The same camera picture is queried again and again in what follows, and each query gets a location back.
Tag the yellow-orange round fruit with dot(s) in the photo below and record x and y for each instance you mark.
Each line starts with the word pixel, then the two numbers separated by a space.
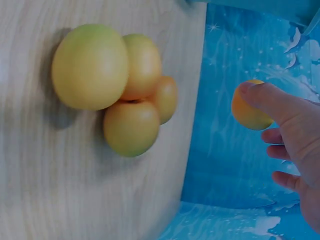
pixel 131 127
pixel 145 67
pixel 166 100

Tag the person's right hand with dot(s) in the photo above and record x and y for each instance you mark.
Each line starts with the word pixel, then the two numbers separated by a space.
pixel 302 140

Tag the small orange-yellow round fruit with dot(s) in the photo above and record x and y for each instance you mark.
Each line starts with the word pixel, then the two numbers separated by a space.
pixel 246 116

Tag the person's right fingers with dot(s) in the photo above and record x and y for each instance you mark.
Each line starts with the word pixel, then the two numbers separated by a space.
pixel 277 152

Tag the large yellow-green round fruit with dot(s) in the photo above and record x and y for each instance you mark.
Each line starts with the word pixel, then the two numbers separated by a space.
pixel 90 67

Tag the person's right thumb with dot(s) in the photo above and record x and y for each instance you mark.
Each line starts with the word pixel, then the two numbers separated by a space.
pixel 260 97

